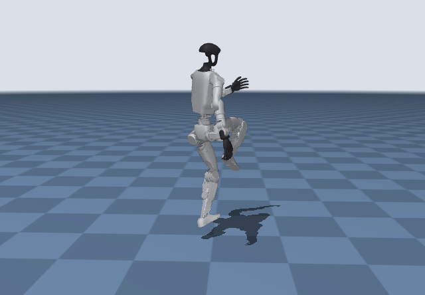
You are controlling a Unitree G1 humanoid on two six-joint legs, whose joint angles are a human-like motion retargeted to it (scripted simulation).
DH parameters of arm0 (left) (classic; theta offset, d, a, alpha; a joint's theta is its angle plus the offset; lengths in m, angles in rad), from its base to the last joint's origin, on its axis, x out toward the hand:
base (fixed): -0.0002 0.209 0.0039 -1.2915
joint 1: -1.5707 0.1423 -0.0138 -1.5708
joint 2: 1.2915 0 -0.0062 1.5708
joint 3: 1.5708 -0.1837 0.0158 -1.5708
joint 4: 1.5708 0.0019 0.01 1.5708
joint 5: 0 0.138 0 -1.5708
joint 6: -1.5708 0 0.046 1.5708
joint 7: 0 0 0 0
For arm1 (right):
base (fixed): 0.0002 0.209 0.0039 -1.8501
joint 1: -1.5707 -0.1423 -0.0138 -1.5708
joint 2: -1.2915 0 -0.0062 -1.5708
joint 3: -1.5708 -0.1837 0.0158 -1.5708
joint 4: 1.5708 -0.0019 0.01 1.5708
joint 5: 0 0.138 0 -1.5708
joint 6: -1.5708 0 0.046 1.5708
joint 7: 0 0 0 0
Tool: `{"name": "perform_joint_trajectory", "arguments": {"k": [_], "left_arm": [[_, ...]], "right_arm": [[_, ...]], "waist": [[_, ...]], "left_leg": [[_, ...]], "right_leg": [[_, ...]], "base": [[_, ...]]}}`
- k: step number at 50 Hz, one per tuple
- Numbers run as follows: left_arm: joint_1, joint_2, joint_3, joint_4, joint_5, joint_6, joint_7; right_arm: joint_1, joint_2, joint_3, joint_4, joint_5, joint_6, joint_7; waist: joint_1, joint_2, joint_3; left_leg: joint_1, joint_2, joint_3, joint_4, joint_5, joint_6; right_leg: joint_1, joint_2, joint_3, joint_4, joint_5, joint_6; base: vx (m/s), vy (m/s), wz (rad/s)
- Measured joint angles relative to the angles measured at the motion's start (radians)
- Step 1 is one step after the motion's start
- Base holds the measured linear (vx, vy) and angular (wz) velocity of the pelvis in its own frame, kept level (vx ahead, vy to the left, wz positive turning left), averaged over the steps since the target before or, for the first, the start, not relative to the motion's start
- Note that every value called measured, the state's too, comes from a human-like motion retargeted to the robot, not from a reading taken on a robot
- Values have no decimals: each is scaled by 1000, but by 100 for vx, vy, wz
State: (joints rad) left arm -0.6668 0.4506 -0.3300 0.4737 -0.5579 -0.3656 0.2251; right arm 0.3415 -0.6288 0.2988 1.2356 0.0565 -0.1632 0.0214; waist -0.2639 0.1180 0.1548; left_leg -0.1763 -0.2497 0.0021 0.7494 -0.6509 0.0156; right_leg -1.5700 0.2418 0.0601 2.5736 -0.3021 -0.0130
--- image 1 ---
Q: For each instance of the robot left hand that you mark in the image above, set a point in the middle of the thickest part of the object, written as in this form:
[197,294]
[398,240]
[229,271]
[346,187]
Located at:
[236,85]

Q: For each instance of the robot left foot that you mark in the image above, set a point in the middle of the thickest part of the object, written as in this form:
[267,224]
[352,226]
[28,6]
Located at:
[204,221]

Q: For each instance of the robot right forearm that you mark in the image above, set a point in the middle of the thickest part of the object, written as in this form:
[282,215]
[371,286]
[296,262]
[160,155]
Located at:
[220,119]

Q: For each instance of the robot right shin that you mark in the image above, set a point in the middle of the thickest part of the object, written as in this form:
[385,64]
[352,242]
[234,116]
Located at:
[237,136]

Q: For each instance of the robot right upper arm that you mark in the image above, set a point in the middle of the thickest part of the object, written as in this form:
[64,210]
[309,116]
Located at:
[217,87]

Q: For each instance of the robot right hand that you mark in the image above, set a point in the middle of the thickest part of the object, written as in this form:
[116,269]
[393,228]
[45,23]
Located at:
[226,145]

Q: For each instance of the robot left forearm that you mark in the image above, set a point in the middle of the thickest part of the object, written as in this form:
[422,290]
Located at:
[226,91]

